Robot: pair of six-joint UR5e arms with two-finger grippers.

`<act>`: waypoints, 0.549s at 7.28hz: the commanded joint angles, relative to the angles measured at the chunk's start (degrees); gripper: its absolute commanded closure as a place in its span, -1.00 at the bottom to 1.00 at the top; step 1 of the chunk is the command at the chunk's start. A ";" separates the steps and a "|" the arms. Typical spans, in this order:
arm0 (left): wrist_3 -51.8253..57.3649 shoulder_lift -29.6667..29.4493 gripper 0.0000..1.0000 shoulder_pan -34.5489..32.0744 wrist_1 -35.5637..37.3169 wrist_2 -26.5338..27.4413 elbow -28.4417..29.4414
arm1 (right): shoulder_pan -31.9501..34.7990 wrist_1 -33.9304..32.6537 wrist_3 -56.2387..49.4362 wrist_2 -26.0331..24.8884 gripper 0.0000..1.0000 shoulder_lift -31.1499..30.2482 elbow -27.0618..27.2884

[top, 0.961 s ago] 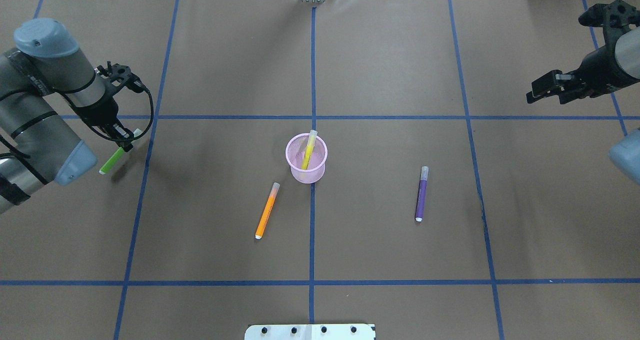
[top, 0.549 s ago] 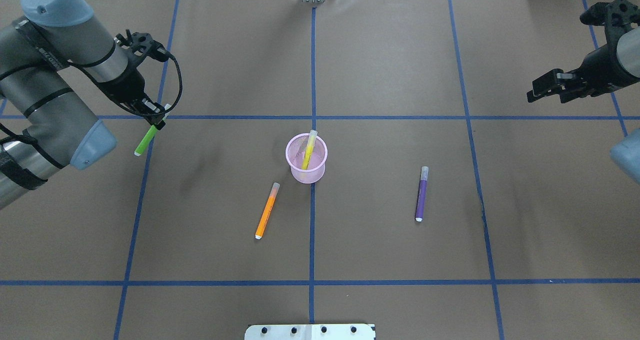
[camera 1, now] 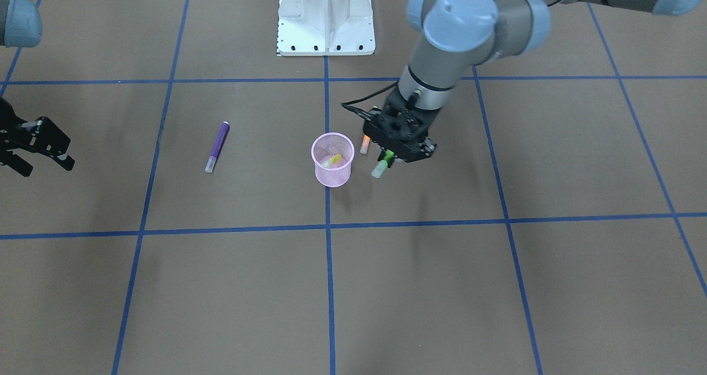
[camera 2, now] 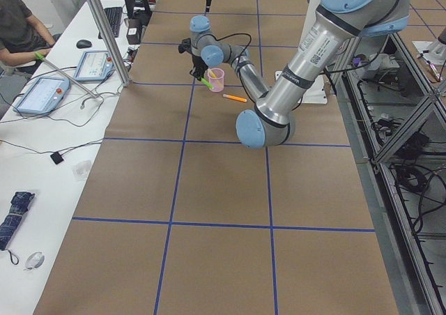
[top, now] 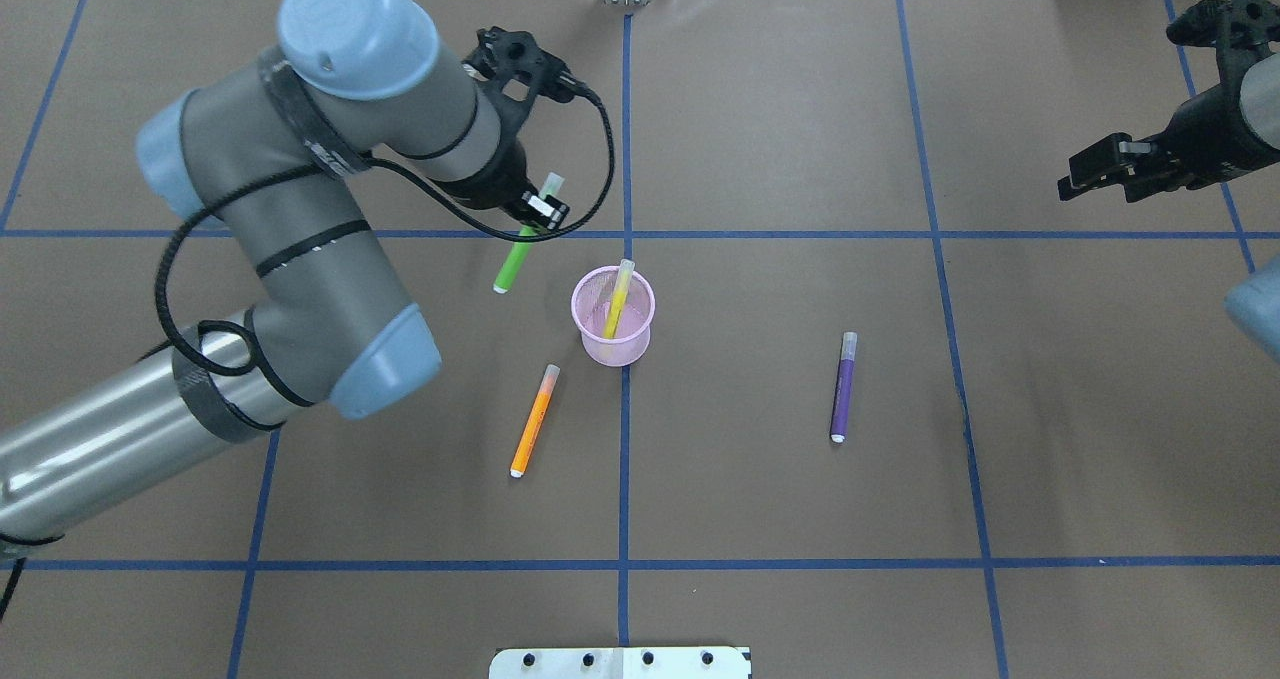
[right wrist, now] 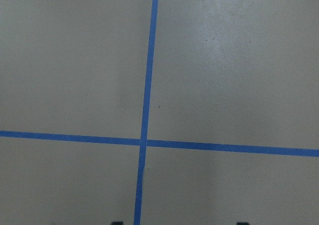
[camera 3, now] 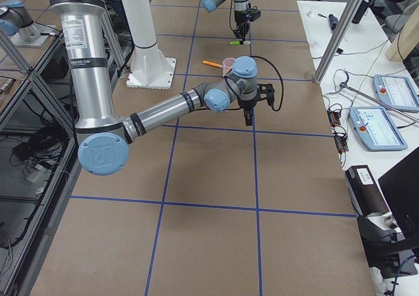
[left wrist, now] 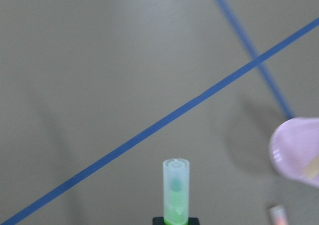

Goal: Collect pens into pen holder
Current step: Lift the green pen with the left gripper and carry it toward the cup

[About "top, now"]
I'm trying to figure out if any yellow marker pen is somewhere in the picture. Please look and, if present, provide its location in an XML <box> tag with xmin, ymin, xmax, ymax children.
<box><xmin>602</xmin><ymin>258</ymin><xmax>635</xmax><ymax>340</ymax></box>

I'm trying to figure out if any purple marker pen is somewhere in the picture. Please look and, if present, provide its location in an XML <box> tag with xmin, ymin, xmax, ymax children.
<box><xmin>829</xmin><ymin>331</ymin><xmax>859</xmax><ymax>445</ymax></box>

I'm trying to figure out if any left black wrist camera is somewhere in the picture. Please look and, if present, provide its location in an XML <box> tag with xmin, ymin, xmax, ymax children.
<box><xmin>462</xmin><ymin>26</ymin><xmax>599</xmax><ymax>108</ymax></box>

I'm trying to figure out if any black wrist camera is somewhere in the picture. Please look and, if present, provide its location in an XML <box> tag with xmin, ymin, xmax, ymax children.
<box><xmin>1165</xmin><ymin>0</ymin><xmax>1279</xmax><ymax>83</ymax></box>
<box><xmin>462</xmin><ymin>26</ymin><xmax>599</xmax><ymax>108</ymax></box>

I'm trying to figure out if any orange marker pen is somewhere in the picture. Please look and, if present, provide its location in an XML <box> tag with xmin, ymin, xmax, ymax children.
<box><xmin>508</xmin><ymin>364</ymin><xmax>561</xmax><ymax>479</ymax></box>

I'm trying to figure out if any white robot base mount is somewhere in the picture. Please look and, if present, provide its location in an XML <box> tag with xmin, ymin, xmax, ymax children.
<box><xmin>488</xmin><ymin>644</ymin><xmax>753</xmax><ymax>678</ymax></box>

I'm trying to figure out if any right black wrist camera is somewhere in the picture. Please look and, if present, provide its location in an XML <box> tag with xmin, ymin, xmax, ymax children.
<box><xmin>1165</xmin><ymin>0</ymin><xmax>1279</xmax><ymax>83</ymax></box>

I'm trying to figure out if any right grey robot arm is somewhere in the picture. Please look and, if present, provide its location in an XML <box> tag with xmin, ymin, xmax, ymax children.
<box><xmin>1056</xmin><ymin>56</ymin><xmax>1279</xmax><ymax>202</ymax></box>

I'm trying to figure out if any pink mesh pen holder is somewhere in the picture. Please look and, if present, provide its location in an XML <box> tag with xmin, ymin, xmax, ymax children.
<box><xmin>570</xmin><ymin>265</ymin><xmax>657</xmax><ymax>368</ymax></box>

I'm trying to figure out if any brown paper table cover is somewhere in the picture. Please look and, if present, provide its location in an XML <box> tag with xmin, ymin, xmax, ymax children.
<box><xmin>3</xmin><ymin>0</ymin><xmax>1277</xmax><ymax>678</ymax></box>

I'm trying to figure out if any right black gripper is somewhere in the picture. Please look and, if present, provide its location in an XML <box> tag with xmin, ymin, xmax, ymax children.
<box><xmin>1059</xmin><ymin>85</ymin><xmax>1279</xmax><ymax>202</ymax></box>

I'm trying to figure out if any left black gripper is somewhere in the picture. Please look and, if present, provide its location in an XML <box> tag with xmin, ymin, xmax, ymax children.
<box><xmin>435</xmin><ymin>99</ymin><xmax>570</xmax><ymax>238</ymax></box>

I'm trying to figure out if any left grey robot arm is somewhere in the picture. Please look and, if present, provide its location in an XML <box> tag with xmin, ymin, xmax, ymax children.
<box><xmin>1</xmin><ymin>0</ymin><xmax>599</xmax><ymax>560</ymax></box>

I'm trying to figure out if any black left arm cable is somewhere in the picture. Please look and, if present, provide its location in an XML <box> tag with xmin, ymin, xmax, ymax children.
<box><xmin>0</xmin><ymin>85</ymin><xmax>616</xmax><ymax>620</ymax></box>

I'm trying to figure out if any green marker pen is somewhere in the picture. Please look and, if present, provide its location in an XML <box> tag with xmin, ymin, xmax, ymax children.
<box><xmin>492</xmin><ymin>172</ymin><xmax>564</xmax><ymax>293</ymax></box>

